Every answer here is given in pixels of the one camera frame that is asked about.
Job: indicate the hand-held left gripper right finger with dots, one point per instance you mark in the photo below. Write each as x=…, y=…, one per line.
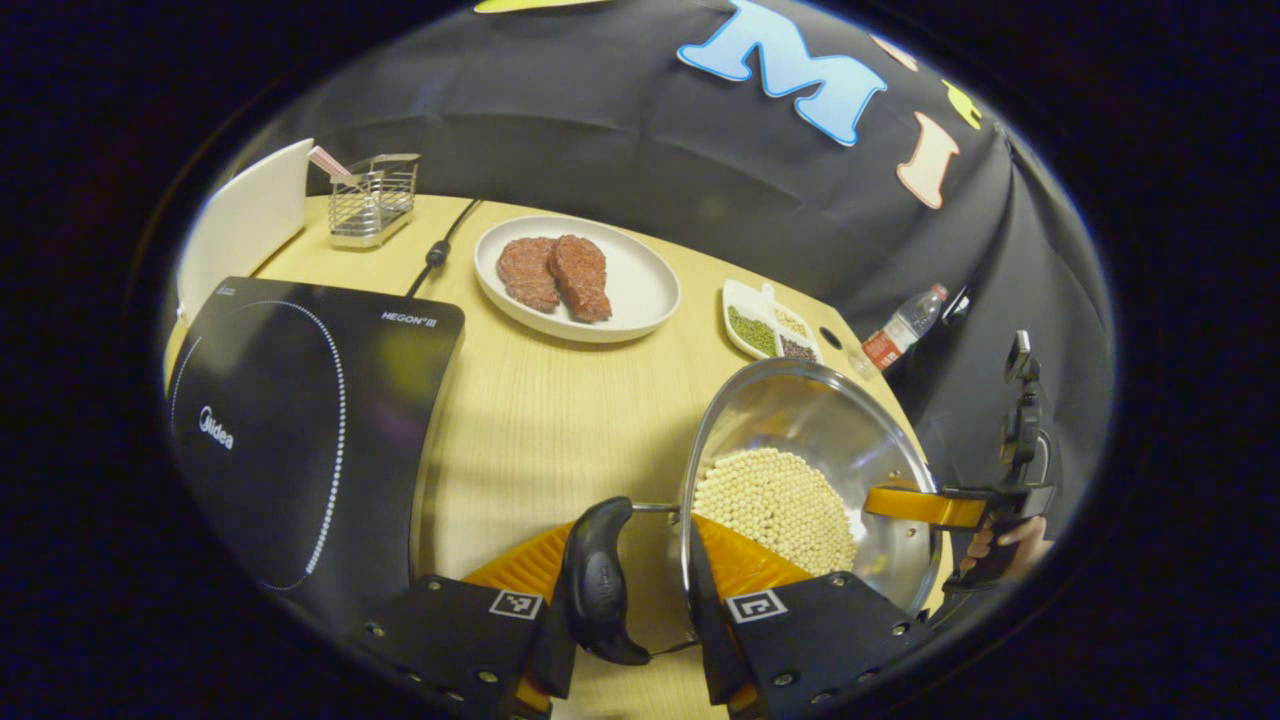
x=712, y=640

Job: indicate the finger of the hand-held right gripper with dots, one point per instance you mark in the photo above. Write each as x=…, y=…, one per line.
x=920, y=506

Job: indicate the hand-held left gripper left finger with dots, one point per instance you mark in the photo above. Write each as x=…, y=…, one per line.
x=450, y=640

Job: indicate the black induction cooktop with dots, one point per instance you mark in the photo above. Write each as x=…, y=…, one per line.
x=300, y=400

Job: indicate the pile of yellow soybeans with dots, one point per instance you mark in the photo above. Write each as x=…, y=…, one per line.
x=770, y=500

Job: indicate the clear bottle with red label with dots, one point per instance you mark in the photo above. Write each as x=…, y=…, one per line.
x=900, y=330

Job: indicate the pile of dark red beans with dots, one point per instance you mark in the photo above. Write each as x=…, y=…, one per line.
x=798, y=350

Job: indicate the pile of pale beans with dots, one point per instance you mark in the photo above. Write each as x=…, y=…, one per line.
x=790, y=322

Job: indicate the pile of green beans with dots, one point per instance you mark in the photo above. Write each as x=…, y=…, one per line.
x=752, y=330

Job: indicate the white divided dish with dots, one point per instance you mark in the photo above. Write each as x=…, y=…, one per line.
x=745, y=295

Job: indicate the white round plate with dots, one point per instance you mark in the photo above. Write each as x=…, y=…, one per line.
x=640, y=285

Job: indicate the white toaster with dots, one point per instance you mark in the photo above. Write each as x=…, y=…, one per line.
x=250, y=220

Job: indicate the pink straw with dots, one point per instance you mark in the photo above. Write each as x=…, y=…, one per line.
x=325, y=160

